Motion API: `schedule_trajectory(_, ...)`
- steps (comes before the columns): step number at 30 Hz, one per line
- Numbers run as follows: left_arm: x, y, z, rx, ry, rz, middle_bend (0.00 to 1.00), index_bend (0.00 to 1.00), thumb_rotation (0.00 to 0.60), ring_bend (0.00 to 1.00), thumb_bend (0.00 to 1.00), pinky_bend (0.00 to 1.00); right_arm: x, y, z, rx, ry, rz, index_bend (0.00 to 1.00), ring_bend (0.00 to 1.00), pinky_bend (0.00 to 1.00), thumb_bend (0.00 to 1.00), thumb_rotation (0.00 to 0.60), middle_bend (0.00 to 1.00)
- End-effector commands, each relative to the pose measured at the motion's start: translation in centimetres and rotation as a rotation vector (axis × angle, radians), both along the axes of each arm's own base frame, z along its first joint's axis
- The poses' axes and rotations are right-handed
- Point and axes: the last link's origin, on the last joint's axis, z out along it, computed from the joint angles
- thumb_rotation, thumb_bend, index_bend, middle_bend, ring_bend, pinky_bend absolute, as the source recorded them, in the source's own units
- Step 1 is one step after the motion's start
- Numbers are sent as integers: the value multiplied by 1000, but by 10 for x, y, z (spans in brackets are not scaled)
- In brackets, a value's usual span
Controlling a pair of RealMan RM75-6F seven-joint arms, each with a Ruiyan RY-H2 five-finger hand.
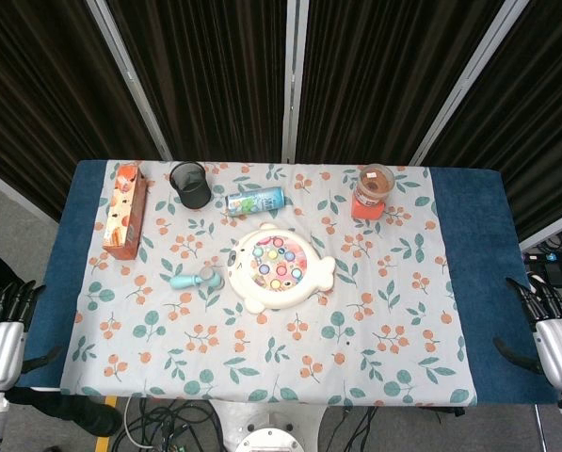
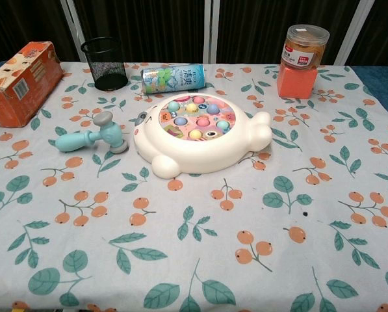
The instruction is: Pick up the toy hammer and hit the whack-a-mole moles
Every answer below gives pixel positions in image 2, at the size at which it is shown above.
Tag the white whack-a-mole toy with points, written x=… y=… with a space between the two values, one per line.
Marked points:
x=193 y=152

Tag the orange cube block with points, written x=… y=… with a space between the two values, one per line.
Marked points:
x=297 y=83

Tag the light blue drink can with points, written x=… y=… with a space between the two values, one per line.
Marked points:
x=174 y=78

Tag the teal toy hammer grey ends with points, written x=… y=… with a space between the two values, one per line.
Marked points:
x=80 y=141

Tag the floral fruit print tablecloth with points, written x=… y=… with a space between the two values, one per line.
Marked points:
x=193 y=234

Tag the black mesh pen cup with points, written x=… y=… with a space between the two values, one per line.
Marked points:
x=106 y=68

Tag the clear plastic snack jar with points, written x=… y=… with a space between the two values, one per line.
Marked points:
x=305 y=48

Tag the grey partition post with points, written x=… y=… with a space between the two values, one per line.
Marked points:
x=71 y=29
x=351 y=29
x=211 y=29

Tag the orange cardboard snack box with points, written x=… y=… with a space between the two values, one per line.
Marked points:
x=21 y=87

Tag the dark pleated partition panel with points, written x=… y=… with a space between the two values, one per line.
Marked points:
x=141 y=26
x=382 y=29
x=21 y=22
x=255 y=29

